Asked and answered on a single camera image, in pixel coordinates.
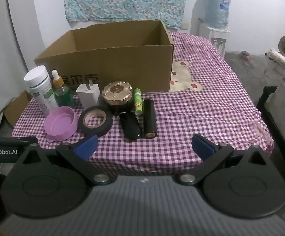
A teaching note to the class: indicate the white water dispenser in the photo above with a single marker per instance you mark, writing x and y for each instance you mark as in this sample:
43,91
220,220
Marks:
212,35

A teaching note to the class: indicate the floral wall cloth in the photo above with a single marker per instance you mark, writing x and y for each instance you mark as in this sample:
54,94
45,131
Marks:
122,0

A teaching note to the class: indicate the brown cardboard box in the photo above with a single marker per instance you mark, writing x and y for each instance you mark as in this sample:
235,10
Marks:
132,66

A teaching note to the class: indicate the green lip balm tube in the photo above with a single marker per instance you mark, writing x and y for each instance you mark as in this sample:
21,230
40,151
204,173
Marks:
138,100

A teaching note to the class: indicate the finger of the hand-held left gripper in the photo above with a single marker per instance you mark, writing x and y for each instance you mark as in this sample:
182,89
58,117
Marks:
27,140

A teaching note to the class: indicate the white fluffy cloth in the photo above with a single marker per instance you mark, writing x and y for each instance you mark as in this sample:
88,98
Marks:
282,60

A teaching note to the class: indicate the black oval case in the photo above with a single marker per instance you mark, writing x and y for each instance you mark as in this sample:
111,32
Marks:
130,127

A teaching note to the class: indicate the black cylinder tube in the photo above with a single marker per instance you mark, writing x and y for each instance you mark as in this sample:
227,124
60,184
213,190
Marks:
149,120

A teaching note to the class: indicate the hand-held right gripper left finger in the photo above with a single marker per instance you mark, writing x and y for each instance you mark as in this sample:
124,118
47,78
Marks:
87,146

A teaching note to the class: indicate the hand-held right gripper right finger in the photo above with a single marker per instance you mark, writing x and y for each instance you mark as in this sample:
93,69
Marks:
201,146

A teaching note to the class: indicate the pink plastic bowl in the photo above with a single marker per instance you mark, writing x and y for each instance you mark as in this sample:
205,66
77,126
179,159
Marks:
59,125

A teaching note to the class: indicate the small cardboard piece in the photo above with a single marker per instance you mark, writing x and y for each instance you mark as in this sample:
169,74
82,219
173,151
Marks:
16,108

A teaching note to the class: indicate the green dropper bottle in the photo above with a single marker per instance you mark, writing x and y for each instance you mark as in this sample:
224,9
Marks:
63,95

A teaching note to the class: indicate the black tape roll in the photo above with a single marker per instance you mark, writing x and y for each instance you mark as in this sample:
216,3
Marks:
95,132

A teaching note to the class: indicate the white plastic bottle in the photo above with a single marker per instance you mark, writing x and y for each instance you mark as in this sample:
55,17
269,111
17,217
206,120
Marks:
40,86

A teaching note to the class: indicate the purple checked bear cloth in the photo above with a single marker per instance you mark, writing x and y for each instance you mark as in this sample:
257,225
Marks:
194,108

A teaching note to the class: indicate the white charger plug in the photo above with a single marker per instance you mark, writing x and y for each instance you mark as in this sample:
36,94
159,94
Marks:
88,95

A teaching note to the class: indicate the blue water jug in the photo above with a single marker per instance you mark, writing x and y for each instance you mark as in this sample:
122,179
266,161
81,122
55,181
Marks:
217,7

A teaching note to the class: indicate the black jar with gold lid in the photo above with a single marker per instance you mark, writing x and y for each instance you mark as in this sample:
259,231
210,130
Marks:
116,89

